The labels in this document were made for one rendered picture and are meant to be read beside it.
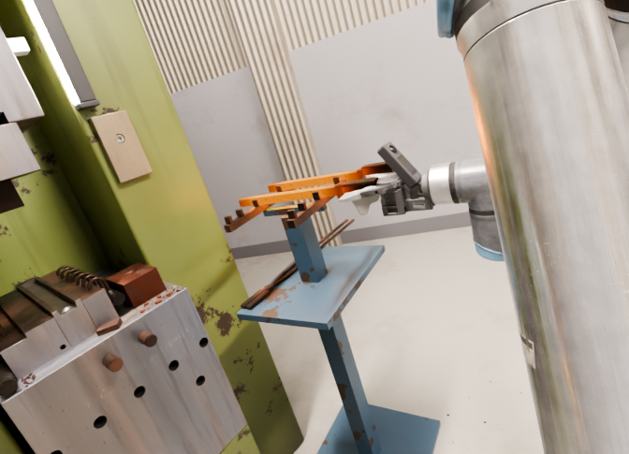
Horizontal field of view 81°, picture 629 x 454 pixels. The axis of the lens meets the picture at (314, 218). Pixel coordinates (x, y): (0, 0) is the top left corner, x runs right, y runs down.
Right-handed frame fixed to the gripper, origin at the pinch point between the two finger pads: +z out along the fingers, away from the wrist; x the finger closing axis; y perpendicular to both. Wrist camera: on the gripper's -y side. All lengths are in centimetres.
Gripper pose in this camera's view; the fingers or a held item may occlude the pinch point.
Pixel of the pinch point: (349, 186)
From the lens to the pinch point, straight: 93.0
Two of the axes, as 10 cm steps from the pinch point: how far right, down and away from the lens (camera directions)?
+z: -8.4, 0.7, 5.4
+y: 2.8, 9.1, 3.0
